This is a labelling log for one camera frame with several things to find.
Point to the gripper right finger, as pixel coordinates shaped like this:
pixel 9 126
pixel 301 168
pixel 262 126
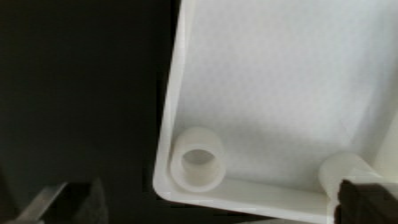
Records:
pixel 366 203

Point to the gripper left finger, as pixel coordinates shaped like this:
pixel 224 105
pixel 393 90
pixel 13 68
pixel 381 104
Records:
pixel 70 203

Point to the white desk top tray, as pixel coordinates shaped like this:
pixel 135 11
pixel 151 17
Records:
pixel 281 96

